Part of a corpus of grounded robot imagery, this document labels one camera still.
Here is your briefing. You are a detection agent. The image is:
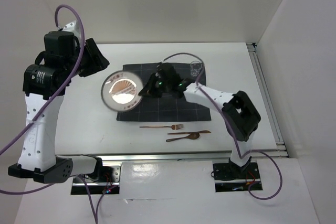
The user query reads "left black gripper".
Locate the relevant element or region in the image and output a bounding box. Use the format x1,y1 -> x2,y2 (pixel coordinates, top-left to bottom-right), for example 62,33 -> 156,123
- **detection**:
65,37 -> 110,77

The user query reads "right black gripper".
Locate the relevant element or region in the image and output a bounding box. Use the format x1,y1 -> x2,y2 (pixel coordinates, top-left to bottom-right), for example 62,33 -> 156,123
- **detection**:
139,72 -> 171,99

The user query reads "orange sunburst plate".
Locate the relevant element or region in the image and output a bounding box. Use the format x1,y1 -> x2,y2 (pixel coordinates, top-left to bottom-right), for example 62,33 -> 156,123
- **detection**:
100,70 -> 144,112

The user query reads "copper fork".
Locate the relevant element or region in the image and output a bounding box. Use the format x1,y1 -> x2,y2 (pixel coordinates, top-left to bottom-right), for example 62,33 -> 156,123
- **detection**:
140,124 -> 184,130

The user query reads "clear drinking glass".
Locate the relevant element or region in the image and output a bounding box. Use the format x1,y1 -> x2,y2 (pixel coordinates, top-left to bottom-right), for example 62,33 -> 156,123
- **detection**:
190,60 -> 203,78

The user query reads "copper knife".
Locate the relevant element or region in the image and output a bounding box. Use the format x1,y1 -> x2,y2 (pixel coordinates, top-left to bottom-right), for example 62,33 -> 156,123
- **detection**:
168,130 -> 211,135

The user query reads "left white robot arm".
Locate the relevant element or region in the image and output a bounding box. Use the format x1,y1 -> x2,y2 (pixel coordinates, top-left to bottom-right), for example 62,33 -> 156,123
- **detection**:
8,21 -> 109,184

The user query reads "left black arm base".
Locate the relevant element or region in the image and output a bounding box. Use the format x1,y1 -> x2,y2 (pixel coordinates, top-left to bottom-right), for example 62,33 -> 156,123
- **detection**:
70,163 -> 121,195

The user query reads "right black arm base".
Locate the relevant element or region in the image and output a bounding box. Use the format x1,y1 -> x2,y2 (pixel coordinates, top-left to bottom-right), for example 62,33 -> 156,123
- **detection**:
211,162 -> 263,193

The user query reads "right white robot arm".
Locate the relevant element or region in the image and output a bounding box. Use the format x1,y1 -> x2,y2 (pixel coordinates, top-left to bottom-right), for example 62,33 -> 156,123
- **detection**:
139,63 -> 261,178

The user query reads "copper spoon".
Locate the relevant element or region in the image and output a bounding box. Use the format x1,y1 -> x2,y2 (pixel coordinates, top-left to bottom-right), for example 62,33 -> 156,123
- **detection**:
166,133 -> 200,142

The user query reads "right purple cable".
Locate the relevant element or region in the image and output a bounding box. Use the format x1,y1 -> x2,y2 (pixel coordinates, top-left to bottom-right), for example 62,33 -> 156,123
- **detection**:
159,52 -> 284,200

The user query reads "purple cable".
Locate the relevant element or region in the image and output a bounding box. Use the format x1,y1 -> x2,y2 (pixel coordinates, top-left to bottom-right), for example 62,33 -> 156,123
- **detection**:
159,52 -> 284,200
0,5 -> 116,223

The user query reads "front aluminium rail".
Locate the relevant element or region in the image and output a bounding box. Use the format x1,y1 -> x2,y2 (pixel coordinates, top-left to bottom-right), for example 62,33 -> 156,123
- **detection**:
78,148 -> 288,164

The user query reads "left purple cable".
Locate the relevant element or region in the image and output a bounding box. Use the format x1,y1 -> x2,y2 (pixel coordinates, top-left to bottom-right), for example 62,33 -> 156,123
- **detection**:
0,5 -> 116,223

